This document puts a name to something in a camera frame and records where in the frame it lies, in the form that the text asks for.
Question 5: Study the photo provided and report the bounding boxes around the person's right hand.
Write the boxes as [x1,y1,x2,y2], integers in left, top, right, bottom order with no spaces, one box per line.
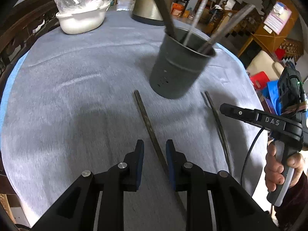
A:
[264,142,305,192]

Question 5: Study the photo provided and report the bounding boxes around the gold electric kettle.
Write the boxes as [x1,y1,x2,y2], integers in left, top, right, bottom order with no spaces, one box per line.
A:
[131,0,173,26]

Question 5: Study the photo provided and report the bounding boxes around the dark wooden side table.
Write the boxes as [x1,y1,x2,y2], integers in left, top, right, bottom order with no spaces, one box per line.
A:
[171,0,190,17]

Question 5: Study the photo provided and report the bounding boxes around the silver chopstick in cup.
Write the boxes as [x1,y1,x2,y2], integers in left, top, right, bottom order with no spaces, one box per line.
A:
[182,0,208,46]

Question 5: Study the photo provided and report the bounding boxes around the wall calendar poster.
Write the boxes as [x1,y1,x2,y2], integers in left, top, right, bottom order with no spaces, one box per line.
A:
[263,2,292,35]

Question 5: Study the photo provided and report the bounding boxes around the dark grey utensil holder cup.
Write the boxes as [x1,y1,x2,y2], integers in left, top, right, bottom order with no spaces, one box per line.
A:
[149,27,216,99]

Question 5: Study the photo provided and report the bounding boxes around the white bowl with plastic bag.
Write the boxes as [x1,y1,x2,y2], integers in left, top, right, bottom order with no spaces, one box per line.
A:
[54,0,111,34]

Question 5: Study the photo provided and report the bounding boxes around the blue table mat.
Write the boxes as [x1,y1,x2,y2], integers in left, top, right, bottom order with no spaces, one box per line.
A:
[0,52,29,128]

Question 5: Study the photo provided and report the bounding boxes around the grey table cloth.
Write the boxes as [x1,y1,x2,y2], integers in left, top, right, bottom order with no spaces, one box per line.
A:
[1,11,262,230]

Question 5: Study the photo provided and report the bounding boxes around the red plastic stool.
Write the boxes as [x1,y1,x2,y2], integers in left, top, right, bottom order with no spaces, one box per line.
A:
[249,71,270,90]

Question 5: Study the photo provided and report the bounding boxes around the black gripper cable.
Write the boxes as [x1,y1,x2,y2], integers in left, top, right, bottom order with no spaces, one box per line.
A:
[240,127,265,187]

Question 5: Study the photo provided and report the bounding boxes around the blue cloth on chair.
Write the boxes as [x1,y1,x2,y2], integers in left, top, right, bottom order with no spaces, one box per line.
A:
[261,80,281,115]

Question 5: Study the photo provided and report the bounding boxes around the dark carved wooden chair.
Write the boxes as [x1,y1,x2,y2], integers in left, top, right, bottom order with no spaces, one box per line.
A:
[1,0,59,94]

